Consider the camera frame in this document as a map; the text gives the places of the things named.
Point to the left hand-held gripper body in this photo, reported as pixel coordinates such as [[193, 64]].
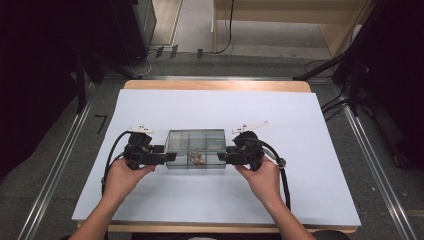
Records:
[[140, 155]]

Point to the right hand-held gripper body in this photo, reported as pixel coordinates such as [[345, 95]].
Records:
[[250, 151]]

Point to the clear plastic compartment box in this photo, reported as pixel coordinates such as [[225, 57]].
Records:
[[196, 143]]

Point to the person's left hand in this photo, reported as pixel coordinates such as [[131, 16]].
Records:
[[123, 180]]

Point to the person's right hand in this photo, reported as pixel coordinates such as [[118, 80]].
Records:
[[265, 181]]

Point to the white table sheet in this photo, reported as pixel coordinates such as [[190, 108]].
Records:
[[206, 196]]

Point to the wooden table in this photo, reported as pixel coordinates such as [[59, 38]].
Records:
[[216, 84]]

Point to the person's dark clothing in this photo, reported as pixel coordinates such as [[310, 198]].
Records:
[[160, 236]]

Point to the small black block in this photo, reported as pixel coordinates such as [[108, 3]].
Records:
[[159, 51], [200, 53], [173, 51]]

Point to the black slanted stand bar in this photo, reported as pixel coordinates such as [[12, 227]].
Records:
[[333, 61]]

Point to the black cabinet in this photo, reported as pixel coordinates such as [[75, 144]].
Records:
[[128, 30]]

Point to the dark curtain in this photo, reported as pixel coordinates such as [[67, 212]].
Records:
[[30, 83], [396, 83]]

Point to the light wooden bench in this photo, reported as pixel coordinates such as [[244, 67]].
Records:
[[286, 11]]

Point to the metal floor rail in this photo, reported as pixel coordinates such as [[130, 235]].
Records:
[[376, 166], [55, 173]]

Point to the black upright stand post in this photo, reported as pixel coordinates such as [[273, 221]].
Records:
[[80, 86]]

